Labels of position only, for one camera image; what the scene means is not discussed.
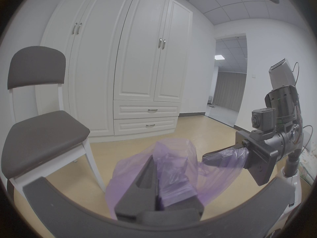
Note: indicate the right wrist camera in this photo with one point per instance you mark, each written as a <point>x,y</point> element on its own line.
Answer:
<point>263,119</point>

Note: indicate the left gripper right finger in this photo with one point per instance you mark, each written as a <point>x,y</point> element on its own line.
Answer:
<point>184,202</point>

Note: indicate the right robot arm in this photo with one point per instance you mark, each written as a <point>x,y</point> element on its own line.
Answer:
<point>282,100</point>

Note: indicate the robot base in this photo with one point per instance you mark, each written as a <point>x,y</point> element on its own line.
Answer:
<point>294,186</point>

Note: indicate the white wardrobe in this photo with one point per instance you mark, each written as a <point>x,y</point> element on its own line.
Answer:
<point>138,58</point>

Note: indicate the purple plastic bag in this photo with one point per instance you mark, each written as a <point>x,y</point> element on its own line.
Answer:
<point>173,150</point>

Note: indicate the grey curtain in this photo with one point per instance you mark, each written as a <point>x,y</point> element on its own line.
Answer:
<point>229,90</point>

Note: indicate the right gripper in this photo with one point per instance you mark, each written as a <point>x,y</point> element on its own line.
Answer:
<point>260,160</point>

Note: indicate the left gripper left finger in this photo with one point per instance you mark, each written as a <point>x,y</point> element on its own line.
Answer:
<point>146,182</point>

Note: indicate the white chair with grey cushions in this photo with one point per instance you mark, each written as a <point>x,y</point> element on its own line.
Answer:
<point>39,137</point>

